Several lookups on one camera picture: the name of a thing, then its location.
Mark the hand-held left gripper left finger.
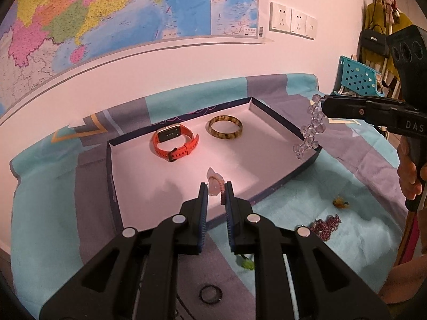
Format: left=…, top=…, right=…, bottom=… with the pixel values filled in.
left=39, top=183, right=209, bottom=320

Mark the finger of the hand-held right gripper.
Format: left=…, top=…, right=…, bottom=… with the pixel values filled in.
left=321, top=94, right=406, bottom=128

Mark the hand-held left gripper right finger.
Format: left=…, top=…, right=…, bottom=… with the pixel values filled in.
left=224, top=182, right=391, bottom=320

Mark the pale pink stone ring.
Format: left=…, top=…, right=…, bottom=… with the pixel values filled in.
left=206, top=168, right=225, bottom=206

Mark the clear crystal bead bracelet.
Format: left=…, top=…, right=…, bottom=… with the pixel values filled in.
left=292, top=95, right=328, bottom=160

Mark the green stone black ring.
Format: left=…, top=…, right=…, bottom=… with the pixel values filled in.
left=235, top=253, right=256, bottom=271

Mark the dark blue shallow box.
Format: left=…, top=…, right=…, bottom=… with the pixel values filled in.
left=106, top=96, right=323, bottom=231

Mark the plain black ring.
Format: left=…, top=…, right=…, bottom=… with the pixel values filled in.
left=199, top=285, right=224, bottom=306

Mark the purple bead bracelet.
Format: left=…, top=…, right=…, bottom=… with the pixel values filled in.
left=308, top=214, right=342, bottom=241

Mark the person's right forearm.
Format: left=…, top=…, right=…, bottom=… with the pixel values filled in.
left=378, top=263, right=427, bottom=305

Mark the person's right hand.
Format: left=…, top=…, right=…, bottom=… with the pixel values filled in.
left=397, top=138, right=426, bottom=201

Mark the blue perforated plastic chair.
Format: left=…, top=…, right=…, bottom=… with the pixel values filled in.
left=332, top=55, right=385, bottom=98

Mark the black handbag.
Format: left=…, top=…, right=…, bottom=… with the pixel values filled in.
left=360, top=24, right=391, bottom=57

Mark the mustard yellow garment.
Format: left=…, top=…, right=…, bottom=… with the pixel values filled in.
left=362, top=3, right=415, bottom=71

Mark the pink hanging ornament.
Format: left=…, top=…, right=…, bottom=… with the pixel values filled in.
left=382, top=0, right=401, bottom=25

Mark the tortoiseshell bangle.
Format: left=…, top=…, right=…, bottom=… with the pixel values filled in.
left=205, top=115, right=244, bottom=141

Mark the orange strap smart watch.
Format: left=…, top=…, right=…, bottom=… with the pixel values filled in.
left=152, top=124, right=200, bottom=163

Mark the white wall socket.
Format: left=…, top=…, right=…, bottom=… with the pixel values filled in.
left=305, top=15, right=318, bottom=40
left=290, top=8, right=308, bottom=37
left=269, top=2, right=293, bottom=34

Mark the colourful wall map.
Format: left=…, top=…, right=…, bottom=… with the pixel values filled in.
left=0, top=0, right=266, bottom=117

